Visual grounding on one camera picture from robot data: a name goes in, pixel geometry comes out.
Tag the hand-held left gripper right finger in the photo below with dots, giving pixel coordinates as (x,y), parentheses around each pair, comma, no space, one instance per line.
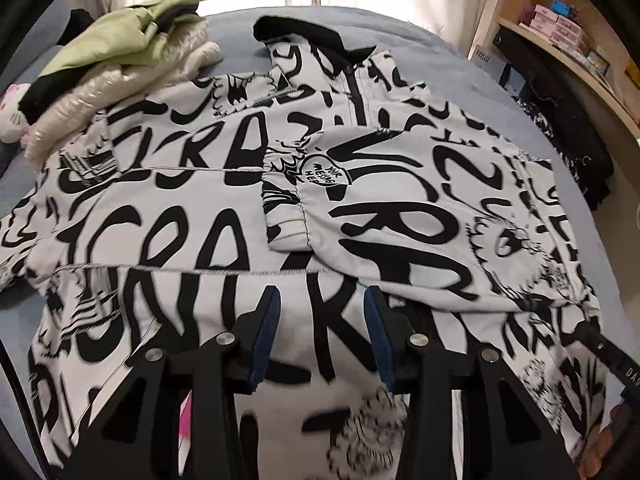
(377,340)

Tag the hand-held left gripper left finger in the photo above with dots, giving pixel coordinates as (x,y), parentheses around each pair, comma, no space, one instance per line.
(264,327)

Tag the pink and white plush toy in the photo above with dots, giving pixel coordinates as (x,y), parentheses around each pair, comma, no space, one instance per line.
(10,110)

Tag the small blue box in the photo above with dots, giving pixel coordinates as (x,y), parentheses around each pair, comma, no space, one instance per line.
(561,7)

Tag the white printed box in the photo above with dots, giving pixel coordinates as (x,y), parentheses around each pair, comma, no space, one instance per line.
(496,62)

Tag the colourful small boxes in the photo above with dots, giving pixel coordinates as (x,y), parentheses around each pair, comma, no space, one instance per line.
(596,62)

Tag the wooden wall shelf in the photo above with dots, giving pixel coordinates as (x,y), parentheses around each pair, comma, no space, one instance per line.
(550,55)

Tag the white puffy jacket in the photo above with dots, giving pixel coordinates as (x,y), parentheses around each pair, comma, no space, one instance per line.
(85,95)

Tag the black folded garment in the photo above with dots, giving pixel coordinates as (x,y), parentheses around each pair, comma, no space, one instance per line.
(45,92)

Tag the light green garment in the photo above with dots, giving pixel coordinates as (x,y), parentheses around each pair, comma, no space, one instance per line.
(115,35)

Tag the stack of pink boxes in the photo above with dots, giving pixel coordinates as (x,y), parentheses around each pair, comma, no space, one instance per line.
(555,25)

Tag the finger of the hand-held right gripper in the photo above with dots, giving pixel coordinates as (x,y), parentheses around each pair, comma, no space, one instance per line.
(587,337)

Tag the black and white patterned garment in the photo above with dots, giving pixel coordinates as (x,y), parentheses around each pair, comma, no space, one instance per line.
(535,120)

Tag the black and white printed jacket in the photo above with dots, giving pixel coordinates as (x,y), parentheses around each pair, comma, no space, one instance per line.
(200,210)

